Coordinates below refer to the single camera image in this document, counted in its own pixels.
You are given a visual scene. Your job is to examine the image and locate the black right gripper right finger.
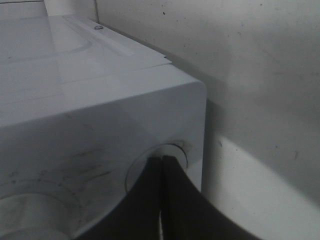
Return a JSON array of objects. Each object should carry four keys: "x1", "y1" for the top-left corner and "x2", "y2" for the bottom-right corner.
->
[{"x1": 161, "y1": 155, "x2": 257, "y2": 240}]

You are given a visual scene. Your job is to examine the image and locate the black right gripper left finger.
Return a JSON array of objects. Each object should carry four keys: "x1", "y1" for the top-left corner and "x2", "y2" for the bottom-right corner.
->
[{"x1": 77, "y1": 157, "x2": 162, "y2": 240}]

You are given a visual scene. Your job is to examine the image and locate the white timer knob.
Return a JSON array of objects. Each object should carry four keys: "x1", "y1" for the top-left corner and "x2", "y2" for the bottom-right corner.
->
[{"x1": 0, "y1": 193, "x2": 71, "y2": 240}]

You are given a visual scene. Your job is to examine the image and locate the white microwave oven body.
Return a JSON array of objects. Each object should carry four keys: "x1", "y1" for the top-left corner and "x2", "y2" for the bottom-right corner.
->
[{"x1": 0, "y1": 0, "x2": 206, "y2": 240}]

